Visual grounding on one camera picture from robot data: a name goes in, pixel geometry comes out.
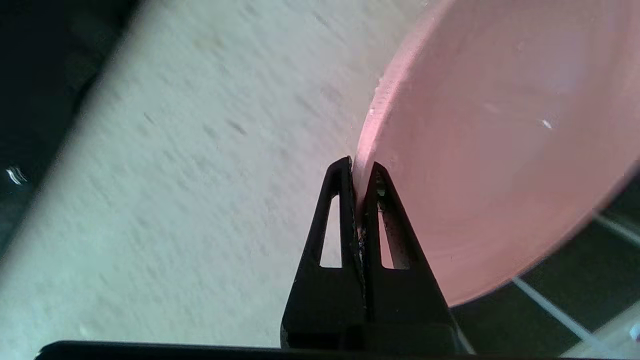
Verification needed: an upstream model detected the pink round plate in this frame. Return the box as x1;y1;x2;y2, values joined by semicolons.
352;0;640;307

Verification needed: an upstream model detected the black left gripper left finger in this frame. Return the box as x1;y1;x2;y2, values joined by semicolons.
281;156;368;348

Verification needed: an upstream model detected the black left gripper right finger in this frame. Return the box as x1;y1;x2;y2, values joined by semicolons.
361;161;458;351

